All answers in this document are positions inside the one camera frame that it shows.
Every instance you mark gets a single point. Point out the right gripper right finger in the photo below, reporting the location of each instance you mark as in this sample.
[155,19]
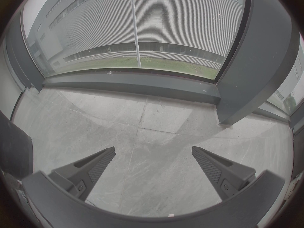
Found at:
[225,177]

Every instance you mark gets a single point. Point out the dark grey round chair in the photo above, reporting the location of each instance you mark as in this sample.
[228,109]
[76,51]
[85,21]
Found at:
[14,151]

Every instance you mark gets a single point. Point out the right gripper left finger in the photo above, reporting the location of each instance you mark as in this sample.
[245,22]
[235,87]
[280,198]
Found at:
[78,177]

